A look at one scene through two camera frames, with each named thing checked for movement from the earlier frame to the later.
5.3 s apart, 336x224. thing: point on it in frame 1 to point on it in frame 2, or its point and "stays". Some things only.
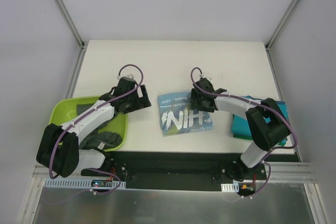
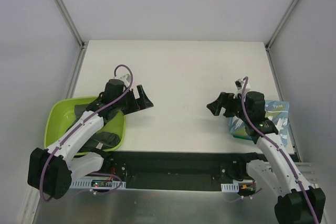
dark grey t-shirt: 98,139 stays
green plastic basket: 64,109 stays
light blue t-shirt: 177,117 to 278,113
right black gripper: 198,100 to 228,105
